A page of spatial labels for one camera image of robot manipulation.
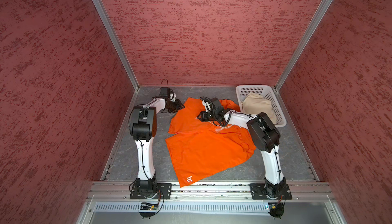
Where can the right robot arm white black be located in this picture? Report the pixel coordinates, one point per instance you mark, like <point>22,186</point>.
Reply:
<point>265,137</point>

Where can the controller board with wires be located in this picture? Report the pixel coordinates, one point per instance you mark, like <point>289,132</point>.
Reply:
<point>276,209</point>
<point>147,210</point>

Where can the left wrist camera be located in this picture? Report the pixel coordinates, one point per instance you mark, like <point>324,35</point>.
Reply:
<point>167,93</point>

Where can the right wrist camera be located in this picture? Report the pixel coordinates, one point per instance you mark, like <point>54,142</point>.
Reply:
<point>215,106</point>

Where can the beige shorts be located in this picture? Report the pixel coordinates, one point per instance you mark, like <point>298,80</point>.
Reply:
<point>255,104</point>

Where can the right corner aluminium post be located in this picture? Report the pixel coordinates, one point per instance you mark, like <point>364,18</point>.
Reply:
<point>311,28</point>

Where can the left controller board with wires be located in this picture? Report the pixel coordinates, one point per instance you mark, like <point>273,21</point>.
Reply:
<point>147,210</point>

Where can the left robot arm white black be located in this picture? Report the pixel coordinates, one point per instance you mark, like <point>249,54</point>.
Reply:
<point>143,128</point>

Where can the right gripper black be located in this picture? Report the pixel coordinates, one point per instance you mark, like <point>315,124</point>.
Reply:
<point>203,116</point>

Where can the corner aluminium post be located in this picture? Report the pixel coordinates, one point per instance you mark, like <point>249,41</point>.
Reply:
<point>311,28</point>
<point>99,6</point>

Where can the left corner aluminium post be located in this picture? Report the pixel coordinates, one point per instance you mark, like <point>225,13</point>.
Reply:
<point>99,6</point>

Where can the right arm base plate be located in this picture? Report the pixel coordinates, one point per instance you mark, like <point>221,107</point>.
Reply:
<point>258,192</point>

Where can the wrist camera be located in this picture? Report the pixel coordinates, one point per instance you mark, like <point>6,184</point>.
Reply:
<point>167,93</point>
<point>215,106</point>

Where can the white slotted cable duct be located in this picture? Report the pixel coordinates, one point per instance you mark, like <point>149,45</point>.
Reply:
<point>246,208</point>

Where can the white plastic laundry basket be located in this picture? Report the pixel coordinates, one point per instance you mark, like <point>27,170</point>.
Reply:
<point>267,92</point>

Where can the orange shorts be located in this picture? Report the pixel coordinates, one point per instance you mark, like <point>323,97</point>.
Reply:
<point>199,150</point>

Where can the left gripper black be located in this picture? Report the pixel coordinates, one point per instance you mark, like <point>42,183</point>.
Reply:
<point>178,106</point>

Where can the right controller board with wires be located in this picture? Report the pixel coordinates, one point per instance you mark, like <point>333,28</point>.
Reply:
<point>276,209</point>

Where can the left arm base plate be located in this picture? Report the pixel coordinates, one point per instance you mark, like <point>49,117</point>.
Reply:
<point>162,189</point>

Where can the aluminium mounting rail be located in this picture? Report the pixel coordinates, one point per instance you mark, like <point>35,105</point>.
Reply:
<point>218,191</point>

